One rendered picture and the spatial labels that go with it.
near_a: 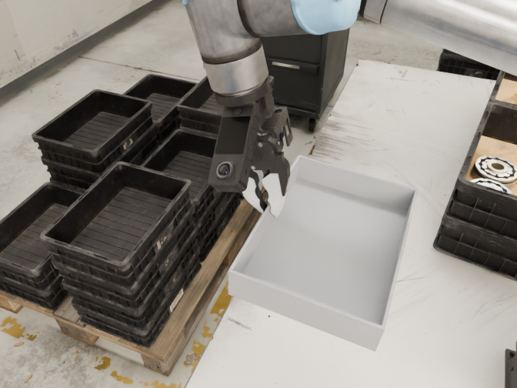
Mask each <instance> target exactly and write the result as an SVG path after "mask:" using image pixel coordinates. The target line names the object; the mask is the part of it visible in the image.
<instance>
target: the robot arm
mask: <svg viewBox="0 0 517 388"><path fill-rule="evenodd" d="M182 4H183V6H185V8H186V11H187V14H188V18H189V21H190V23H191V26H192V31H193V33H194V36H195V40H196V42H197V46H198V50H199V52H200V55H201V57H202V61H203V68H204V69H205V71H206V74H207V76H208V80H209V83H210V86H211V89H212V90H213V91H214V94H215V98H216V102H217V103H218V104H219V105H222V106H224V109H223V113H222V120H221V123H220V127H219V131H218V137H217V141H216V144H215V151H214V154H213V158H212V164H211V168H210V172H209V175H208V183H209V184H210V185H211V186H213V187H214V188H215V189H217V190H218V191H219V192H239V193H240V194H241V195H243V196H244V197H245V198H246V200H247V201H248V202H249V203H250V204H251V205H253V206H254V207H255V208H256V209H257V210H258V211H259V212H260V213H261V214H263V212H264V211H265V209H266V208H267V204H266V203H265V201H264V199H263V193H262V184H263V186H264V188H265V189H266V190H267V192H268V194H269V197H268V201H269V204H270V206H271V209H270V213H271V214H272V215H273V216H274V217H275V218H277V217H278V216H279V214H280V213H281V211H282V209H283V206H284V204H285V197H286V194H287V186H288V183H289V177H290V165H289V161H288V160H287V159H286V158H285V157H284V152H282V149H283V146H284V142H283V137H284V136H285V141H286V145H287V146H290V144H291V142H292V139H293V136H292V129H291V126H290V121H289V115H288V111H287V107H275V103H274V100H273V97H272V90H271V87H270V83H269V77H268V75H269V71H268V67H267V64H266V60H265V54H264V50H263V47H262V42H261V39H260V37H272V36H283V35H302V34H313V35H323V34H326V33H328V32H334V31H340V30H345V29H347V28H349V27H351V26H352V25H353V23H354V22H355V20H356V19H357V15H360V16H362V17H363V18H367V19H369V20H372V21H374V22H377V23H379V24H382V25H385V26H387V27H389V28H393V29H395V30H397V31H400V32H403V33H405V34H408V35H411V36H413V37H416V38H419V39H421V40H423V41H426V42H429V43H432V44H433V45H437V46H439V47H442V48H444V49H448V50H449V51H452V52H455V53H458V54H460V55H464V56H465V57H468V58H470V59H474V60H476V61H478V62H481V63H484V64H486V65H490V66H491V67H494V68H496V69H500V70H502V71H504V72H507V73H510V74H512V75H516V76H517V0H183V1H182ZM277 112H281V113H280V115H279V114H278V113H277ZM285 121H287V125H288V128H289V134H288V135H287V132H286V127H285ZM282 128H283V129H282ZM262 171H263V172H264V173H265V174H264V176H263V172H262Z"/></svg>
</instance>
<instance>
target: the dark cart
mask: <svg viewBox="0 0 517 388"><path fill-rule="evenodd" d="M349 30H350V27H349V28H347V29H345V30H340V31H334V32H328V33H326V34H323V35H313V34H302V35H283V36H272V37H260V39H261V42H262V47H263V50H264V54H265V60H266V64H267V67H268V71H269V75H270V76H273V77H274V83H273V85H272V89H273V90H272V97H273V99H274V103H275V107H287V111H288V113H289V114H293V115H300V116H304V117H308V118H309V131H310V132H314V130H315V125H316V119H320V118H321V116H322V114H323V112H324V111H325V108H326V107H327V105H328V103H329V101H330V100H331V98H332V97H333V94H334V93H335V90H336V89H337V87H338V86H339V83H340V82H341V80H342V77H343V75H344V69H345V59H346V53H347V47H348V41H349Z"/></svg>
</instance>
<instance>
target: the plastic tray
mask: <svg viewBox="0 0 517 388"><path fill-rule="evenodd" d="M417 194H418V189H415V188H412V187H409V186H404V185H402V184H398V183H396V182H391V181H388V180H385V179H380V178H377V177H374V176H370V175H366V174H364V173H360V172H356V171H353V170H350V169H345V168H342V167H339V166H334V165H332V164H328V163H326V162H321V161H318V160H315V159H310V158H307V157H304V156H300V155H298V157H297V159H296V160H295V162H294V163H293V165H292V167H291V169H290V177H289V183H288V186H287V194H286V197H285V204H284V206H283V209H282V211H281V213H280V214H279V216H278V217H277V218H275V217H274V216H273V215H272V214H271V213H270V209H271V206H270V204H269V205H268V206H267V208H266V209H265V211H264V212H263V214H262V216H261V218H260V220H259V221H258V223H257V224H256V226H255V228H254V229H253V230H252V233H251V234H250V236H249V237H248V239H247V241H246V242H245V245H244V246H243V247H242V249H241V251H240V252H239V254H238V255H237V257H236V259H235V261H234V263H233V264H232V266H231V267H230V269H229V271H228V294H229V295H231V296H234V297H237V298H239V299H242V300H244V301H247V302H249V303H252V304H255V305H256V306H260V307H262V308H265V309H268V310H270V311H272V312H274V313H277V314H280V315H282V316H286V317H288V318H290V319H293V320H295V321H298V322H300V323H304V324H305V325H308V326H311V327H313V328H316V329H319V330H321V331H323V332H326V333H329V334H331V335H333V336H337V337H338V338H341V339H344V340H347V341H349V342H351V343H354V344H356V345H359V346H362V347H365V348H366V349H369V350H372V351H374V352H375V351H376V349H377V347H378V344H379V342H380V339H381V338H382V334H383V333H384V331H385V325H386V322H387V319H388V315H389V310H390V306H391V302H392V297H393V293H394V290H395V284H396V280H397V277H398V274H399V268H400V265H401V261H402V255H403V252H404V248H405V243H406V239H407V235H408V232H409V227H410V223H411V220H412V214H413V210H414V207H415V201H416V197H417Z"/></svg>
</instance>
